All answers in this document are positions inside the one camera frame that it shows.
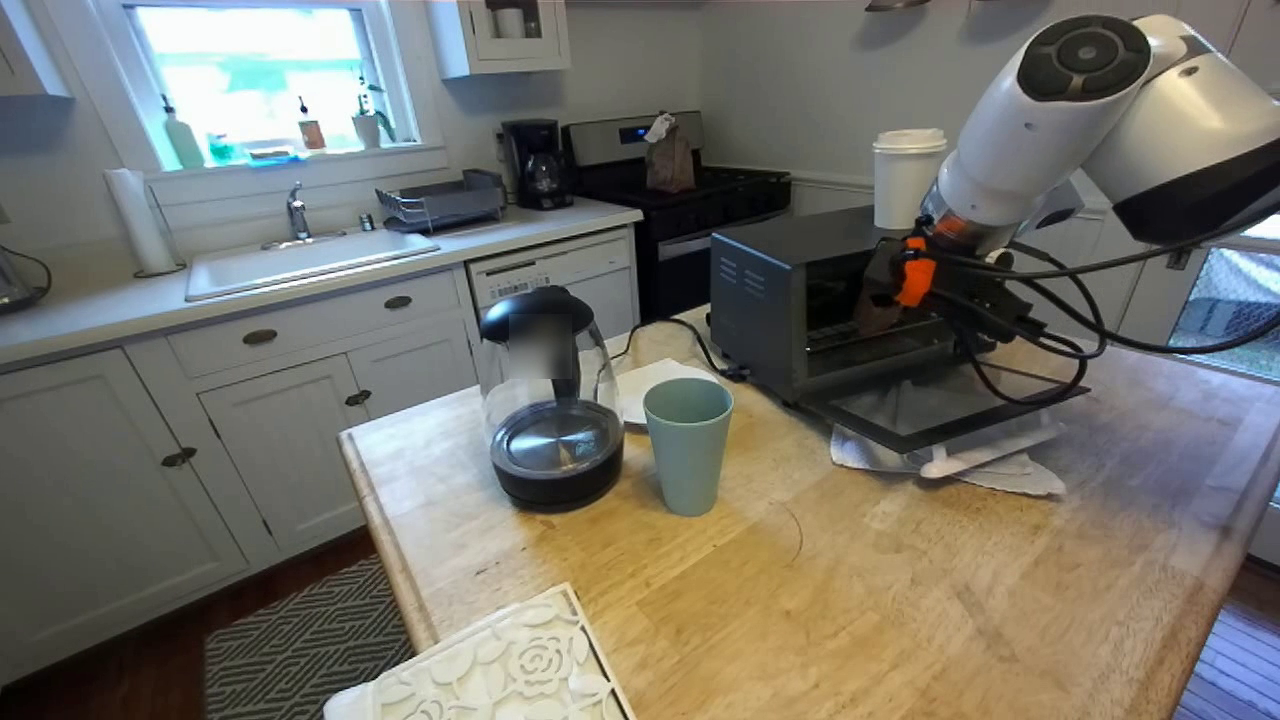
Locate grey dish rack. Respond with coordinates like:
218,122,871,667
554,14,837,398
372,167,513,236

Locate white paper towel sheet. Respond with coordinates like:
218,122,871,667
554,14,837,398
826,415,1070,506

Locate white patterned trivet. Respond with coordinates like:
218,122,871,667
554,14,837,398
319,582,640,720

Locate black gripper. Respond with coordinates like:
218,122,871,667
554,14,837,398
856,230,943,335

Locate glass carafe with black lid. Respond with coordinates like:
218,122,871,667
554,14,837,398
477,282,629,518

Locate white kitchen sink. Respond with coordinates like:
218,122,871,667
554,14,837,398
181,230,442,303

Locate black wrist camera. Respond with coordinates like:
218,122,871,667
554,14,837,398
933,254,1051,346

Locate white kitchen base cabinets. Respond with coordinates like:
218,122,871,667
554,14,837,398
0,218,643,693

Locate grey patterned rug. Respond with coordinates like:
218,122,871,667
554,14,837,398
198,556,420,720

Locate small brown bottle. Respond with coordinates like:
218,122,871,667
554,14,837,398
293,91,327,154

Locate white wall cabinet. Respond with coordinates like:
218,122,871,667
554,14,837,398
427,0,574,79

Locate white lidded paper cup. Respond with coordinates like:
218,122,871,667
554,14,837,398
868,125,950,236

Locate white paper towel roll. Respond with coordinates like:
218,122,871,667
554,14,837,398
101,165,182,282

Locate brown paper bag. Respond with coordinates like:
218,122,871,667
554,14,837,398
640,114,699,195

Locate chrome faucet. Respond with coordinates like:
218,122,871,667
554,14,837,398
278,181,319,250

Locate kitchen window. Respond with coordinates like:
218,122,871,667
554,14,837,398
90,0,433,184

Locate black coffee maker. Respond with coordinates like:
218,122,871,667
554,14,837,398
497,118,574,213

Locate clear green soap bottle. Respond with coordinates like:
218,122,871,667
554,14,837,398
157,91,207,178

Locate teal plastic cup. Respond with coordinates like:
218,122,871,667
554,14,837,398
640,378,735,519

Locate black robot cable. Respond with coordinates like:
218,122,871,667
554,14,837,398
933,236,1280,414

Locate black oven power cable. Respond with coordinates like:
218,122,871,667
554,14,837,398
657,312,732,384

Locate black steel stove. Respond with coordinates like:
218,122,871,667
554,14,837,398
564,107,797,323

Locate white plant pot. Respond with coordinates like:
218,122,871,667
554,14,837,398
349,78,399,154

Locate white dishwasher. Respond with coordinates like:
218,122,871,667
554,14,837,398
464,226,643,354

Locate glass oven door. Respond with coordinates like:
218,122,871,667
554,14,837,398
812,355,1091,457

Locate dark grey toaster oven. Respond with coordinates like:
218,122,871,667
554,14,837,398
707,206,992,414

